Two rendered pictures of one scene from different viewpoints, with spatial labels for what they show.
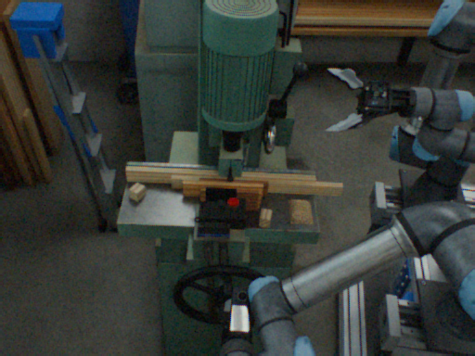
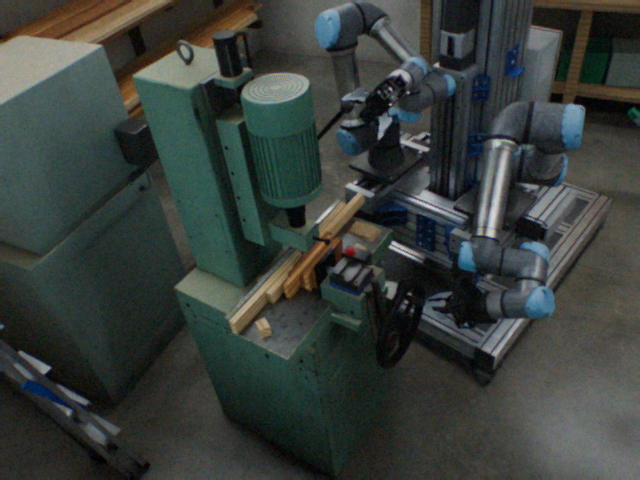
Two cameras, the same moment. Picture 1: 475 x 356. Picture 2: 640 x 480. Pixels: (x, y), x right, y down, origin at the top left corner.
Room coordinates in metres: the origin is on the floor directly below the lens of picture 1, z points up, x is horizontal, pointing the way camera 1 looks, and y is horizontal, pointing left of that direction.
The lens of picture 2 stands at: (0.14, 0.94, 2.10)
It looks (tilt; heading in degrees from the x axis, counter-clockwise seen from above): 42 degrees down; 312
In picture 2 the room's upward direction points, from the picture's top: 7 degrees counter-clockwise
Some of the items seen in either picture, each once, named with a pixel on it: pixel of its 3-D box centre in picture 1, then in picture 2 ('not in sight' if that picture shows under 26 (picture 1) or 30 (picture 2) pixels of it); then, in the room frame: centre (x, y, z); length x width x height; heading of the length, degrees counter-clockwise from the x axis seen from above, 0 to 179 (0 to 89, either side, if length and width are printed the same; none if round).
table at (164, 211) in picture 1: (219, 220); (330, 287); (0.92, 0.06, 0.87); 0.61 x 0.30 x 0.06; 94
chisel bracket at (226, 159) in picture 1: (231, 154); (294, 232); (1.05, 0.04, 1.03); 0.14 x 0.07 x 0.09; 4
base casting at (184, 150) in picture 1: (226, 192); (280, 283); (1.15, 0.05, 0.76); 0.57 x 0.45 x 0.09; 4
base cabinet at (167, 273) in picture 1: (222, 259); (295, 355); (1.15, 0.05, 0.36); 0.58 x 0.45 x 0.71; 4
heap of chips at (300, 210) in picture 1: (301, 209); (364, 229); (0.96, -0.19, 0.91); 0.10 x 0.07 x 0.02; 4
